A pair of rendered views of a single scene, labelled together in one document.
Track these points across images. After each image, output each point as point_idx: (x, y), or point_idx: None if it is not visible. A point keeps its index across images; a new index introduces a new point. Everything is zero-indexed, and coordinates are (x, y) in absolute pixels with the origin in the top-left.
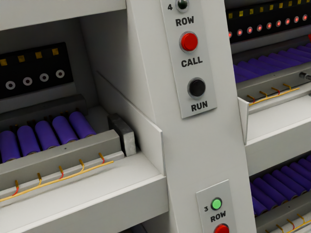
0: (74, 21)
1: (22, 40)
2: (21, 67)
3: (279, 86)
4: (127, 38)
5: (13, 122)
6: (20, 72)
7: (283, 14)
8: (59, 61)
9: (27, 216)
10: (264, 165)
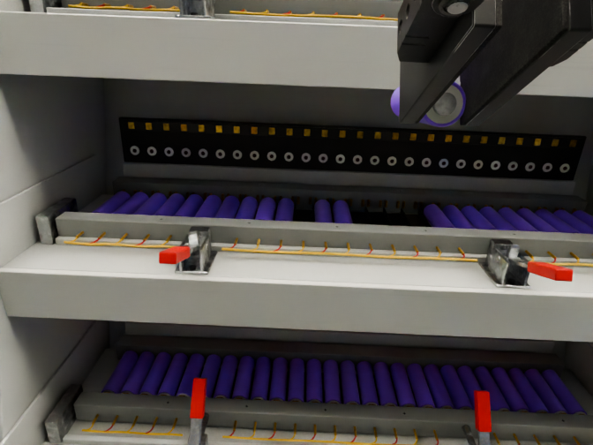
0: (591, 118)
1: (531, 125)
2: (531, 150)
3: None
4: None
5: (507, 203)
6: (527, 155)
7: None
8: (569, 154)
9: (573, 286)
10: None
